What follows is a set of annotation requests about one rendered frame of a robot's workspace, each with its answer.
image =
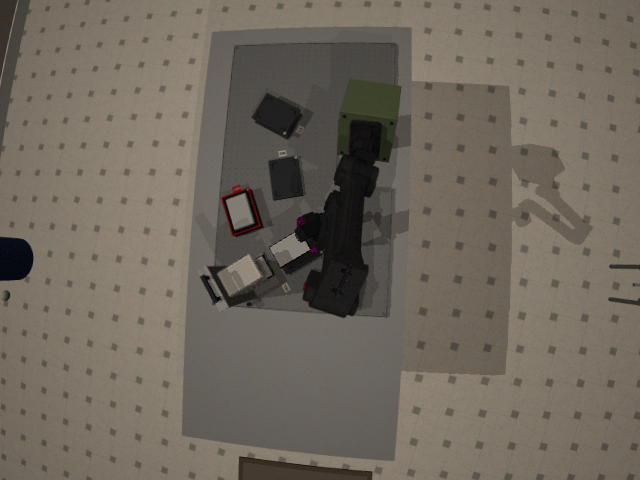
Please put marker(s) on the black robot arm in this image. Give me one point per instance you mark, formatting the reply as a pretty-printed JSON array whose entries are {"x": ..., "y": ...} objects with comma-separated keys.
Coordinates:
[{"x": 341, "y": 229}]

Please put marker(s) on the grey shelf rack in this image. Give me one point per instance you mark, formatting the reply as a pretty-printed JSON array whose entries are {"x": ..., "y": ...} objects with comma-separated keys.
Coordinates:
[{"x": 245, "y": 295}]

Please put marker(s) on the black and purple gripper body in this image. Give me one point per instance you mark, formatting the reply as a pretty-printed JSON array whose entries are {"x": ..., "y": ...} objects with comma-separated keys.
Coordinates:
[{"x": 306, "y": 218}]

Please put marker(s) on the white well plate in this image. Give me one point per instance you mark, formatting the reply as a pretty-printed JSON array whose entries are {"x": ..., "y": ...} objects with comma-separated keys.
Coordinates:
[{"x": 240, "y": 211}]

